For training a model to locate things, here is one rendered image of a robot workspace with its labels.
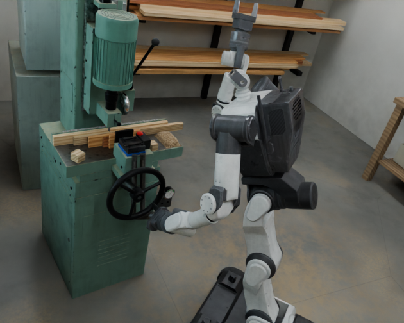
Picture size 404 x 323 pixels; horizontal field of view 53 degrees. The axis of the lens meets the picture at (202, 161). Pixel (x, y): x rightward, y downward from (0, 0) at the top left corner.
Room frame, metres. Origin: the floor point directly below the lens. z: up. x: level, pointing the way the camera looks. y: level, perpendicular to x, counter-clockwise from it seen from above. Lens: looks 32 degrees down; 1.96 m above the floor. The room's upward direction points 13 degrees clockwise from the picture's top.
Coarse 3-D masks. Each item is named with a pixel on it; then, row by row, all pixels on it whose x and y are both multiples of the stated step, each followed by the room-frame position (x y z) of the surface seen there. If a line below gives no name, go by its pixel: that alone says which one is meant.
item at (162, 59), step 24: (144, 0) 3.71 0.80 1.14; (168, 0) 3.92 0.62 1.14; (192, 0) 4.15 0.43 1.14; (216, 0) 4.41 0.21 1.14; (216, 24) 4.00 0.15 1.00; (264, 24) 4.22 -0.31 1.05; (288, 24) 4.37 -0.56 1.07; (312, 24) 4.59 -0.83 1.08; (336, 24) 4.85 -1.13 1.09; (144, 48) 3.98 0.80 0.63; (168, 48) 4.14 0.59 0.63; (192, 48) 4.32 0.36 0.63; (216, 48) 4.51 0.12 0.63; (288, 48) 5.07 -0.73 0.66; (144, 72) 3.65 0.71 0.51; (168, 72) 3.78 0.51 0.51; (192, 72) 3.92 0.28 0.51; (216, 72) 4.06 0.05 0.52; (264, 72) 4.38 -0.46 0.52
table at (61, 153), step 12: (72, 144) 1.60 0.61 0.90; (84, 144) 1.62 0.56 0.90; (180, 144) 1.82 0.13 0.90; (60, 156) 1.48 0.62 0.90; (96, 156) 1.54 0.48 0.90; (108, 156) 1.56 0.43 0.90; (156, 156) 1.70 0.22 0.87; (168, 156) 1.75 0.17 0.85; (60, 168) 1.47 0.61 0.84; (72, 168) 1.43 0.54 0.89; (84, 168) 1.47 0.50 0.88; (96, 168) 1.50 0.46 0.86; (108, 168) 1.54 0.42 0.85
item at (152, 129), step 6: (150, 126) 1.86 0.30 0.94; (156, 126) 1.88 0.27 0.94; (162, 126) 1.89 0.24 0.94; (168, 126) 1.92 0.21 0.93; (174, 126) 1.94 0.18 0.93; (180, 126) 1.97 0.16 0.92; (150, 132) 1.85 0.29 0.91; (156, 132) 1.87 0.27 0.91; (78, 138) 1.60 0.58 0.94; (84, 138) 1.62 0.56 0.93; (78, 144) 1.60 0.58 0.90
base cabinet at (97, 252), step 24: (48, 168) 1.75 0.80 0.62; (48, 192) 1.75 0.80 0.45; (120, 192) 1.59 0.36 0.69; (48, 216) 1.76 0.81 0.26; (72, 216) 1.46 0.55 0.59; (96, 216) 1.51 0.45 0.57; (48, 240) 1.77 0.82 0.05; (72, 240) 1.45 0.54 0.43; (96, 240) 1.52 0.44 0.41; (120, 240) 1.60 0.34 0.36; (144, 240) 1.71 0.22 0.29; (72, 264) 1.45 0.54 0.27; (96, 264) 1.52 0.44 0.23; (120, 264) 1.61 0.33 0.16; (144, 264) 1.72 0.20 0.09; (72, 288) 1.44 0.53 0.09; (96, 288) 1.53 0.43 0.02
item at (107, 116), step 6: (102, 102) 1.76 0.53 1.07; (96, 108) 1.75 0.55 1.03; (102, 108) 1.70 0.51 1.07; (96, 114) 1.75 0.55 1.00; (102, 114) 1.70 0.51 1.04; (108, 114) 1.65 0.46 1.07; (114, 114) 1.67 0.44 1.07; (120, 114) 1.69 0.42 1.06; (102, 120) 1.69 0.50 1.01; (108, 120) 1.65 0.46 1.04; (120, 120) 1.69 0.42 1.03; (108, 126) 1.65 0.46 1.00
